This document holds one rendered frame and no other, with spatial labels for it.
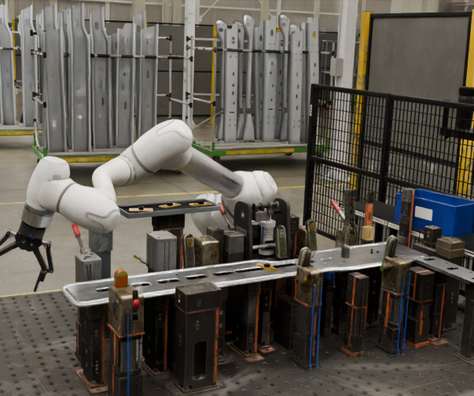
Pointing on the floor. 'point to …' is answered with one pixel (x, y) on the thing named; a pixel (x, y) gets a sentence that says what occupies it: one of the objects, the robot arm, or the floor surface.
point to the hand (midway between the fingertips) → (14, 280)
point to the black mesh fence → (395, 160)
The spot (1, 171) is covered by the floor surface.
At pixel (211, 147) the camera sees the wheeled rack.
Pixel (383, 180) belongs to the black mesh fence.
